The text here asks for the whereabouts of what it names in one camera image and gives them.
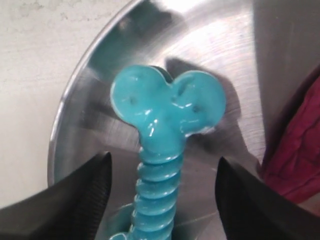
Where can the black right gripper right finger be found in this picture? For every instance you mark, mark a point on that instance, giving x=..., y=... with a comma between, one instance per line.
x=249, y=210

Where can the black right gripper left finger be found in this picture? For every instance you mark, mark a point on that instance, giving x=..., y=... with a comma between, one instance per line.
x=71, y=209

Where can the turquoise toy bone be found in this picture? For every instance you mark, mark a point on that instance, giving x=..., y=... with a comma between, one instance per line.
x=165, y=111

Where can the purple toy sweet potato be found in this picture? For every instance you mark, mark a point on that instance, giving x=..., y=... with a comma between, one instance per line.
x=294, y=169

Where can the round steel plate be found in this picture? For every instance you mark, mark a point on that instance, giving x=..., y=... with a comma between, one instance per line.
x=262, y=51

